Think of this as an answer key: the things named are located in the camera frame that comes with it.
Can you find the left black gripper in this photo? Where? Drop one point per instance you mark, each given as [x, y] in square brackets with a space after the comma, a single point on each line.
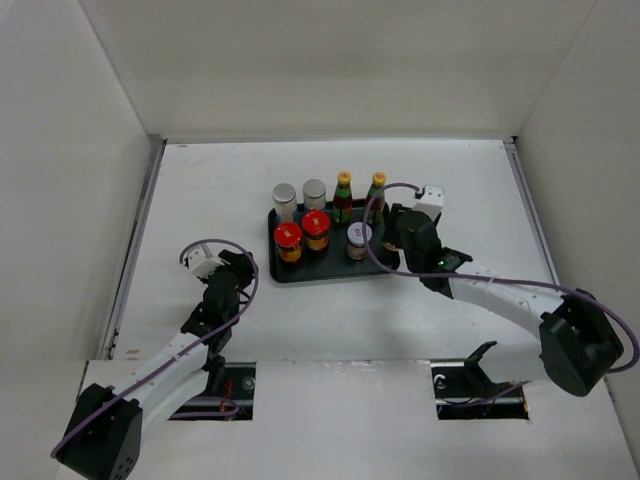
[241, 265]

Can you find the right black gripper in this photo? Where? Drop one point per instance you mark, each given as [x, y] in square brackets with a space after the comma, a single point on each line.
[391, 226]

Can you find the white jar red label lid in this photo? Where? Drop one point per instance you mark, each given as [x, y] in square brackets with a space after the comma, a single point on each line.
[357, 234]

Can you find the yellow cap sauce bottle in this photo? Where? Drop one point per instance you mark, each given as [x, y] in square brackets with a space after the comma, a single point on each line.
[375, 199]
[342, 201]

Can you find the silver lid white jar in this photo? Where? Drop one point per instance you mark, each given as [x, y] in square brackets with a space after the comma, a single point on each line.
[285, 200]

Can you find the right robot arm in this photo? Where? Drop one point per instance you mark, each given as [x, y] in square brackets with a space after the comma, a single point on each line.
[577, 344]

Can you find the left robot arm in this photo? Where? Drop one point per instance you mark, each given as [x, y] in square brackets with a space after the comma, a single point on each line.
[109, 423]

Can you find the black plastic tray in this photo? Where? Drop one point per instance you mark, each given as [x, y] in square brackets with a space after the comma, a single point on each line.
[333, 264]

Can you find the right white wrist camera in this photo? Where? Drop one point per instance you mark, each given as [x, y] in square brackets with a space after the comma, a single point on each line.
[430, 201]

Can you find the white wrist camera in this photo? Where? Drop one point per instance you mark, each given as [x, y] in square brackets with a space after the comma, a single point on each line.
[430, 201]
[201, 262]

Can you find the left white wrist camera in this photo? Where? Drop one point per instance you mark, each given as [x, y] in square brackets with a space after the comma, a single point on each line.
[201, 262]

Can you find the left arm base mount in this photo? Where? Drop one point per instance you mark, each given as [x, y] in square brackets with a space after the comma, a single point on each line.
[220, 392]

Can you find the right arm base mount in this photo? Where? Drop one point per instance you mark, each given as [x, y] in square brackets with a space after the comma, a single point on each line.
[464, 391]

